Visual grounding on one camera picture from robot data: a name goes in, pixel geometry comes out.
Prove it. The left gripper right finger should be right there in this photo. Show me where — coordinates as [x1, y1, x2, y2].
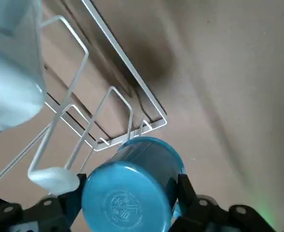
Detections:
[170, 173, 278, 232]

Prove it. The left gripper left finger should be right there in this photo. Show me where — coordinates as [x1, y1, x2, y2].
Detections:
[0, 173, 87, 232]

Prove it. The blue cup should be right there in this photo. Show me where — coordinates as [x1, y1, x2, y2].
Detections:
[81, 136, 185, 232]

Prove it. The white cup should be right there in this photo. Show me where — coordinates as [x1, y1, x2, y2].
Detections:
[0, 0, 47, 133]

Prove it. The white wire cup rack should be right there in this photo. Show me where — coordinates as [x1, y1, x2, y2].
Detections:
[0, 0, 168, 196]

